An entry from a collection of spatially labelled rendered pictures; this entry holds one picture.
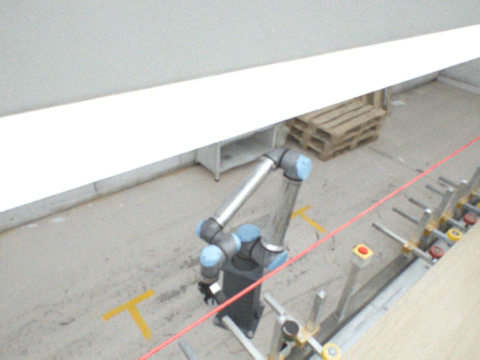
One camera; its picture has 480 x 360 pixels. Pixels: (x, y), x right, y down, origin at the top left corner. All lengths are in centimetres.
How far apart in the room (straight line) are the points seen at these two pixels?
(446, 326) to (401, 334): 24
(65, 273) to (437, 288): 269
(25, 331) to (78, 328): 35
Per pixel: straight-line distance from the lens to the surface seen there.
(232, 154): 429
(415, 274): 260
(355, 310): 214
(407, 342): 188
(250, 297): 242
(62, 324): 298
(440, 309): 209
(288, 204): 191
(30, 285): 331
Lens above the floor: 235
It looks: 35 degrees down
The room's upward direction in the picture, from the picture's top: 5 degrees clockwise
